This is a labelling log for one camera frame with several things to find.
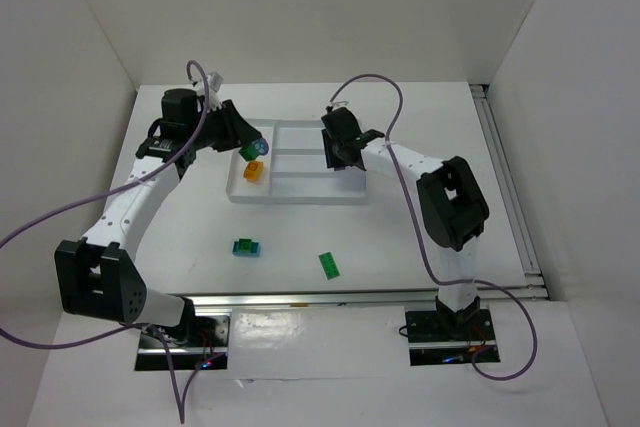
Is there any green lego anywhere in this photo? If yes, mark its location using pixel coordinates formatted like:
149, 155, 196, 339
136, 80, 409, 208
239, 144, 259, 162

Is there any purple rounded lego brick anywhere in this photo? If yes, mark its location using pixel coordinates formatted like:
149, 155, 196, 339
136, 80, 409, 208
252, 138, 270, 156

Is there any yellow lego brick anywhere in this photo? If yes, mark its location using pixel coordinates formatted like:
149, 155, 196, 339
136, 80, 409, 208
243, 160, 264, 183

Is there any small green lego brick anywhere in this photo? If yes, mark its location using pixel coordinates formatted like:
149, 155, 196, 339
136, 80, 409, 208
237, 238, 253, 253

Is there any teal lego brick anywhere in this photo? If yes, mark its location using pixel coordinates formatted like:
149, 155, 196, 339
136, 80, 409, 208
232, 238, 260, 258

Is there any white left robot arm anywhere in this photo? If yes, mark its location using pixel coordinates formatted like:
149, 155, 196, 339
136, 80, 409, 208
54, 88, 268, 336

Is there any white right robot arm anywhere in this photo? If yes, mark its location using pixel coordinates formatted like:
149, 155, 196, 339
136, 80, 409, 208
321, 106, 489, 335

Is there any white plastic divided tray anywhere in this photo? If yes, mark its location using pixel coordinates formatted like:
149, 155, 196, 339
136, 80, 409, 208
226, 119, 367, 205

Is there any green flat lego plate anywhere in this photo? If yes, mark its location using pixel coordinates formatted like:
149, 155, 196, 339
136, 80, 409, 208
318, 252, 340, 280

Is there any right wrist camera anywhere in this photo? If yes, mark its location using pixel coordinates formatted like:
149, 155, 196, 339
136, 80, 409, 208
326, 101, 349, 113

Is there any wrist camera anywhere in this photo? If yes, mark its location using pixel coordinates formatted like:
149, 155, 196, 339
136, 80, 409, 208
192, 72, 223, 97
326, 101, 349, 113

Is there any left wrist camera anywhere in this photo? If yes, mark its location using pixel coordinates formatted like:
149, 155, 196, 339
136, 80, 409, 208
192, 72, 223, 97

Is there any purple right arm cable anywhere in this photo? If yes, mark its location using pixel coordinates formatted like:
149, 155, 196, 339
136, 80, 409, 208
329, 73, 541, 381

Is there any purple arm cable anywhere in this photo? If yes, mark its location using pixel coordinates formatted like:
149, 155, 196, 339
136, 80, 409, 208
0, 60, 226, 424
329, 73, 541, 381

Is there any aluminium front rail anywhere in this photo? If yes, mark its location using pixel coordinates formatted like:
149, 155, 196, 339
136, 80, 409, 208
150, 288, 436, 315

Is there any aluminium rail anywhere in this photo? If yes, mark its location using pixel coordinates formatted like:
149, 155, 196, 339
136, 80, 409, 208
469, 84, 549, 300
150, 288, 436, 315

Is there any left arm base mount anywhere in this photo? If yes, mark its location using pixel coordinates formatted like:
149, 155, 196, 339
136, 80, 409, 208
134, 298, 231, 372

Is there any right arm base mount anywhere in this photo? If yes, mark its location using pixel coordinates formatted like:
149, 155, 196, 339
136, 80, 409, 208
398, 309, 500, 366

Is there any aluminium right side rail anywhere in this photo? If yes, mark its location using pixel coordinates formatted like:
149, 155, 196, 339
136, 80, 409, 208
469, 84, 549, 300

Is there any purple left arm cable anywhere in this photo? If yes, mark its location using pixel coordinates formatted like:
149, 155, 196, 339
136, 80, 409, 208
0, 60, 226, 424

